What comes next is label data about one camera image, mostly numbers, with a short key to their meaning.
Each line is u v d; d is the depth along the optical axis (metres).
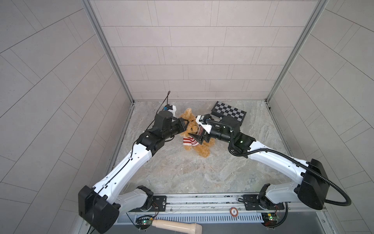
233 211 0.69
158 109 0.53
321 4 0.70
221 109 1.08
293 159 0.45
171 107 0.66
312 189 0.39
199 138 0.61
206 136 0.61
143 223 0.65
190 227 0.63
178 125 0.63
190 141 0.73
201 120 0.57
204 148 0.78
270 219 0.68
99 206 0.35
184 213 0.69
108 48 0.86
